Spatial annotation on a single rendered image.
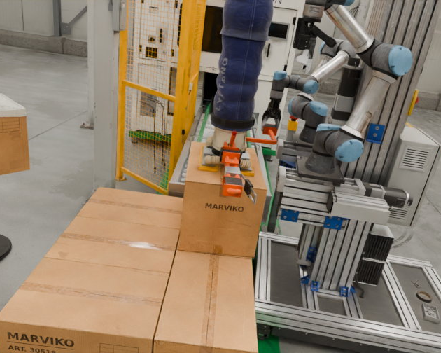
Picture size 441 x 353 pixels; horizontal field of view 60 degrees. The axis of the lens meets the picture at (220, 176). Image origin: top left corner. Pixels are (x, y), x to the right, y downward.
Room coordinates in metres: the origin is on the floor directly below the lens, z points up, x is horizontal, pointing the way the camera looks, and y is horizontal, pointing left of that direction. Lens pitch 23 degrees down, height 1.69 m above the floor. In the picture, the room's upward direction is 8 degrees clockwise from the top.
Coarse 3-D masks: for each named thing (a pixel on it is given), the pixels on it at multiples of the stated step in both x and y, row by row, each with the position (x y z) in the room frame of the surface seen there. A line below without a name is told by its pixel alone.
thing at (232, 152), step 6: (222, 150) 1.72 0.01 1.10; (228, 150) 1.75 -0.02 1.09; (234, 150) 1.77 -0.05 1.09; (240, 150) 1.76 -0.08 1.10; (222, 156) 1.70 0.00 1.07; (228, 156) 1.69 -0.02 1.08; (234, 156) 1.69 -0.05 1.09; (240, 156) 1.70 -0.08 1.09; (222, 162) 1.69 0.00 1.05; (240, 162) 1.70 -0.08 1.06
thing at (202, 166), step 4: (200, 152) 2.02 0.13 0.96; (200, 156) 1.95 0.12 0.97; (204, 156) 1.95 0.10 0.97; (200, 160) 1.89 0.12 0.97; (200, 164) 1.84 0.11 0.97; (204, 164) 1.84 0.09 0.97; (212, 164) 1.85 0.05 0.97; (216, 164) 1.87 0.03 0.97; (200, 168) 1.80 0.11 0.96; (204, 168) 1.80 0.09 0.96; (208, 168) 1.81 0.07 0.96; (212, 168) 1.81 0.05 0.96; (216, 168) 1.81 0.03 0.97
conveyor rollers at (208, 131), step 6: (204, 114) 4.53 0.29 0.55; (210, 120) 4.27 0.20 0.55; (198, 126) 3.99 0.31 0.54; (210, 126) 4.08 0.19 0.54; (198, 132) 3.80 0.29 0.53; (204, 132) 3.81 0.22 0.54; (210, 132) 3.82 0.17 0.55; (204, 138) 3.63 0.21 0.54; (186, 162) 2.91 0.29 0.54; (186, 168) 2.81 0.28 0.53; (180, 180) 2.57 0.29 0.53
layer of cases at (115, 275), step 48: (96, 192) 2.17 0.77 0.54; (96, 240) 1.65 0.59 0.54; (144, 240) 1.71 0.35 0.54; (48, 288) 1.26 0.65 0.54; (96, 288) 1.30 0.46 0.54; (144, 288) 1.34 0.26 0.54; (192, 288) 1.39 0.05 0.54; (240, 288) 1.43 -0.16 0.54; (0, 336) 1.06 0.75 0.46; (48, 336) 1.06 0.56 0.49; (96, 336) 1.07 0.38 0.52; (144, 336) 1.08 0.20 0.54; (192, 336) 1.11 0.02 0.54; (240, 336) 1.14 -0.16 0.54
